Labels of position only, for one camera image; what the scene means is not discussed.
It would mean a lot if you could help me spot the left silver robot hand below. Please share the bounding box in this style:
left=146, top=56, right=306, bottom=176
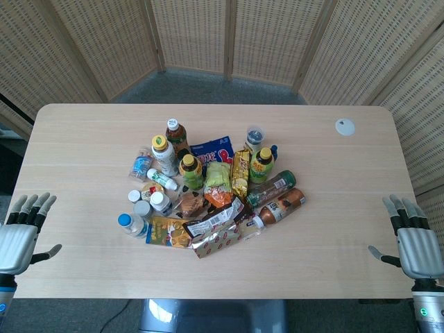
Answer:
left=0, top=192, right=63, bottom=275

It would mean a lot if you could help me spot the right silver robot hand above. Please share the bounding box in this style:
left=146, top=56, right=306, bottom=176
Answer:
left=368, top=194, right=444, bottom=280

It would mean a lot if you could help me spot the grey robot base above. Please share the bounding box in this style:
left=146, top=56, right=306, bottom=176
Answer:
left=138, top=298, right=289, bottom=333

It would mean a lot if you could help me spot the blue cap water bottle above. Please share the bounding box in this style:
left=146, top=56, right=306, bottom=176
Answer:
left=117, top=212, right=151, bottom=240

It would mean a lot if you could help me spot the woven folding screen panel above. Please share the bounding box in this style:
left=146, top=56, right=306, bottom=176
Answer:
left=148, top=0, right=232, bottom=79
left=415, top=189, right=444, bottom=244
left=370, top=33, right=444, bottom=197
left=227, top=0, right=336, bottom=92
left=0, top=0, right=109, bottom=139
left=48, top=0, right=166, bottom=102
left=296, top=0, right=444, bottom=105

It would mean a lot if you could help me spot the grey cap bottle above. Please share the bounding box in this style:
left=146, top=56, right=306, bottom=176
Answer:
left=133, top=200, right=153, bottom=220

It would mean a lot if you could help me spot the copper brown coffee bottle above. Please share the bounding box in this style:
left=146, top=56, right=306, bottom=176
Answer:
left=253, top=187, right=307, bottom=230

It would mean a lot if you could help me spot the round yellow can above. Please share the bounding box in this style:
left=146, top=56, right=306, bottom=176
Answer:
left=139, top=182, right=166, bottom=203

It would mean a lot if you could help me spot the white bottle blue label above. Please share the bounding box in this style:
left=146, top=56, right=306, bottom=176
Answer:
left=149, top=191, right=174, bottom=219

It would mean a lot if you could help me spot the gold yellow snack pack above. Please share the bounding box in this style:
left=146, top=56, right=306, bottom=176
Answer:
left=145, top=216, right=191, bottom=248

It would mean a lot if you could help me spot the small white bottle green label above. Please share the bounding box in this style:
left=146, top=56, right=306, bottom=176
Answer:
left=146, top=167, right=179, bottom=191

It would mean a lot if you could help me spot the coffee bottle green cap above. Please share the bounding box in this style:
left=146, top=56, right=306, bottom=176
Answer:
left=246, top=169, right=297, bottom=208

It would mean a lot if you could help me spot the white milk tea bottle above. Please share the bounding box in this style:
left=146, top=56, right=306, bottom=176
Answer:
left=151, top=135, right=180, bottom=178

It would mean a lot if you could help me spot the green tea bottle yellow cap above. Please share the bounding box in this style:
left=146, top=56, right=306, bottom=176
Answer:
left=178, top=153, right=204, bottom=191
left=248, top=146, right=277, bottom=185

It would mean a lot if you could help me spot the bread in clear wrapper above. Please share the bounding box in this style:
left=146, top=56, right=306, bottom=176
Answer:
left=172, top=191, right=210, bottom=220

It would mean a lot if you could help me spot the brown tea bottle white cap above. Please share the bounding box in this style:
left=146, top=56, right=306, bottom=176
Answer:
left=165, top=118, right=191, bottom=159

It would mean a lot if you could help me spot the gold snack bag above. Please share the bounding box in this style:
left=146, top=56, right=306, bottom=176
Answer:
left=230, top=148, right=253, bottom=198

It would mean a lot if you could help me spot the clear cup dark lid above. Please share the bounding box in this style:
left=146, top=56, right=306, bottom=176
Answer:
left=246, top=126, right=270, bottom=154

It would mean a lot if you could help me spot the dark brown snack wrapper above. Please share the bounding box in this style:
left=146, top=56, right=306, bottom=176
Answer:
left=181, top=195, right=255, bottom=241

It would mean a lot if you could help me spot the red patterned foil bag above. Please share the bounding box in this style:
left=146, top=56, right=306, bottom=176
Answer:
left=189, top=223, right=244, bottom=260

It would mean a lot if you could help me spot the orange snack pack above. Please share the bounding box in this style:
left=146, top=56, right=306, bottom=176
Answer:
left=203, top=189, right=241, bottom=210

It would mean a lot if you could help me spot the green snack bag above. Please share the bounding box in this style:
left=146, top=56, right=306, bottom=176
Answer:
left=203, top=162, right=232, bottom=196

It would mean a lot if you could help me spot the blue snack bag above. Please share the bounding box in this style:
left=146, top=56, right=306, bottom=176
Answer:
left=189, top=135, right=232, bottom=168

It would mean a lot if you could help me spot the black floor cable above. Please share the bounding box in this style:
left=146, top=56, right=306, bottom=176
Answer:
left=92, top=299, right=147, bottom=333

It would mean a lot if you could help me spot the white round cable grommet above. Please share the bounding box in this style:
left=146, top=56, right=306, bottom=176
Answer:
left=334, top=117, right=357, bottom=137

